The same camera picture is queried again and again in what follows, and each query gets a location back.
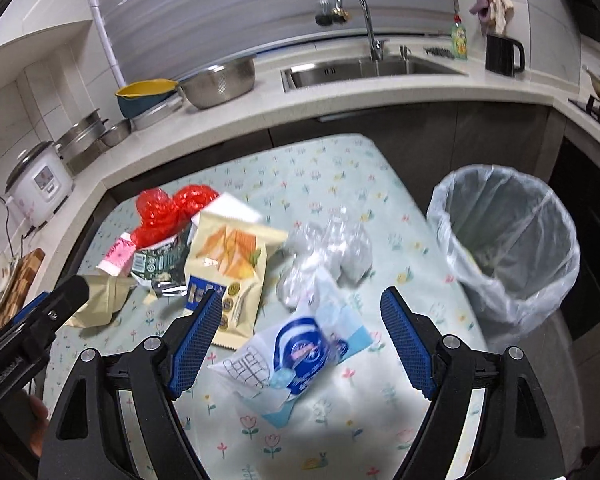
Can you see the faucet filter attachment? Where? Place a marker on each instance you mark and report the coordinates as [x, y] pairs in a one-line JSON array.
[[324, 17]]

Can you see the black mug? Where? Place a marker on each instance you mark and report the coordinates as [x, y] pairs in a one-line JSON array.
[[500, 55]]

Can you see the beige hanging cloth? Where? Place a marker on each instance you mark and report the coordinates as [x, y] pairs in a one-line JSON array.
[[500, 5]]

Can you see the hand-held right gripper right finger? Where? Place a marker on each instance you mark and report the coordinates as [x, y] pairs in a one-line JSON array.
[[407, 345]]

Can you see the yellow cracker snack bag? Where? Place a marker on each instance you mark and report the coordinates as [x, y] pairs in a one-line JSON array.
[[235, 260]]

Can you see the brown paper bag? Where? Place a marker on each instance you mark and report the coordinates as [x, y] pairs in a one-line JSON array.
[[100, 300]]

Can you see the speckled kitchen countertop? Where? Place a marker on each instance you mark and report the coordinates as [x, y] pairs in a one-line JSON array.
[[290, 107]]

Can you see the white pipe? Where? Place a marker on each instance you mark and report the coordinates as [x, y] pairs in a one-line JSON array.
[[102, 25]]

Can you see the trash bin with clear liner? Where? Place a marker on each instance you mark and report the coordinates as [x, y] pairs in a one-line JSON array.
[[530, 280]]

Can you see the stack of steel pots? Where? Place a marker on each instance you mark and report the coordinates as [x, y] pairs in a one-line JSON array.
[[80, 145]]

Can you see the white rice cooker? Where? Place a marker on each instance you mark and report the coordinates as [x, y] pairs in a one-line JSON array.
[[40, 185]]

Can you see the chrome kitchen faucet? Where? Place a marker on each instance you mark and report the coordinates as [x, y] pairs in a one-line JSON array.
[[365, 10]]

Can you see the blue and yellow bowl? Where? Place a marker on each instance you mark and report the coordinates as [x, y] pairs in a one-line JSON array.
[[140, 102]]

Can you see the person's left hand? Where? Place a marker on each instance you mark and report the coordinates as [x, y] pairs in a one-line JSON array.
[[38, 422]]

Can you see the stainless steel sink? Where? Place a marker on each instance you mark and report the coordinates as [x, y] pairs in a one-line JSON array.
[[360, 67]]

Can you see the dark scouring pad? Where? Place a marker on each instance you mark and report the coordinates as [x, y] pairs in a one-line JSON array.
[[437, 51]]

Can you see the pink drink carton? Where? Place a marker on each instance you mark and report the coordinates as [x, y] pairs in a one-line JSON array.
[[117, 255]]

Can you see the floral light blue tablecloth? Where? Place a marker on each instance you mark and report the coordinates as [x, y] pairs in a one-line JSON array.
[[330, 175]]

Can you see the clear plastic bag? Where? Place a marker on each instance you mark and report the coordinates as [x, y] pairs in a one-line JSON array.
[[340, 245]]

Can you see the small stainless steel bowl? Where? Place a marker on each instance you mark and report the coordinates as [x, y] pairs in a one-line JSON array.
[[115, 135]]

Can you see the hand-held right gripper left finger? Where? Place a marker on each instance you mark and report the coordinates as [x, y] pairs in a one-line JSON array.
[[196, 345]]

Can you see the floral white bowl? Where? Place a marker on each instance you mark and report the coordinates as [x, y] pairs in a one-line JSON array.
[[0, 275]]

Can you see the dark green snack wrapper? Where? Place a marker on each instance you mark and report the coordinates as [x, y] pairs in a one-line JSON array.
[[155, 265]]

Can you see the purple hanging cloth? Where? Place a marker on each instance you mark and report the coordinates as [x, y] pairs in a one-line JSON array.
[[482, 0]]

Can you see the green dish soap bottle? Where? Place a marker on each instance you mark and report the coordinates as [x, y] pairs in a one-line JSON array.
[[459, 40]]

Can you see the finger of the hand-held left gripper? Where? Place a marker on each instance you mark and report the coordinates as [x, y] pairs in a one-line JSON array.
[[67, 297]]

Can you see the dark kitchen cabinet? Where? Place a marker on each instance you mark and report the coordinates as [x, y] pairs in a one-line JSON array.
[[480, 130]]

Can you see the wooden cutting board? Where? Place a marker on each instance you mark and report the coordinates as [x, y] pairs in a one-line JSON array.
[[25, 280]]

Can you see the red plastic bag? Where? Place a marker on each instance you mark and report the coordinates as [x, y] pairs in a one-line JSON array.
[[155, 215]]

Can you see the grey window blind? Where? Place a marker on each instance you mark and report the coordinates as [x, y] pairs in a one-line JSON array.
[[230, 10]]

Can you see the stainless steel tray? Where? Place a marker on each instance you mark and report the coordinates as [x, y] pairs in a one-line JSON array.
[[155, 117]]

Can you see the stainless steel colander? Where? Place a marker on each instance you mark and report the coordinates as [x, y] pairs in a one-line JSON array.
[[220, 85]]

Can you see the blue and white wrapper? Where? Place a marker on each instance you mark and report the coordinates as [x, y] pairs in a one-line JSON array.
[[300, 350]]

